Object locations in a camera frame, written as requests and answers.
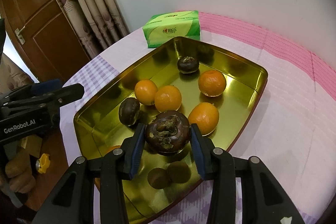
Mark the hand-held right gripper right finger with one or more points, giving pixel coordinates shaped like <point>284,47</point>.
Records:
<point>197,158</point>

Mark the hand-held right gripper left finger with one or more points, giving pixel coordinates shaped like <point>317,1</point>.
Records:
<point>137,158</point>

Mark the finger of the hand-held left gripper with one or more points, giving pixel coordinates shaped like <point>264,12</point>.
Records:
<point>44,87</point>
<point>68,92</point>

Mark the dark brown water chestnut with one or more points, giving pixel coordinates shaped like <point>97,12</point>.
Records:
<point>188,64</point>
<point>168,140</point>
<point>129,111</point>

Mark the orange mandarin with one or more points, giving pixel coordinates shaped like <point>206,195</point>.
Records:
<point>203,117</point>
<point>212,82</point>
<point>146,91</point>
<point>168,98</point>

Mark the gold metal tin box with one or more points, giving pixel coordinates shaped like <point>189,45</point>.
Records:
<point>231,92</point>

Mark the person's left hand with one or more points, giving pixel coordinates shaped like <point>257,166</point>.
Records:
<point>19,174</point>

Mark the yellow plastic knob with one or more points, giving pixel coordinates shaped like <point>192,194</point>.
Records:
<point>43,163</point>

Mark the brown wooden door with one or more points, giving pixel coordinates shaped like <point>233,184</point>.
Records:
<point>39,16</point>

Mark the pink and purple checked blanket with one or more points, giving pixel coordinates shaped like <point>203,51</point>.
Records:
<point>275,134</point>

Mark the beige patterned curtain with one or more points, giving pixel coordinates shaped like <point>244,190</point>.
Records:
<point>86,3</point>

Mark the green tissue pack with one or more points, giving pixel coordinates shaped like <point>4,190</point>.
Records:
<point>170,29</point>

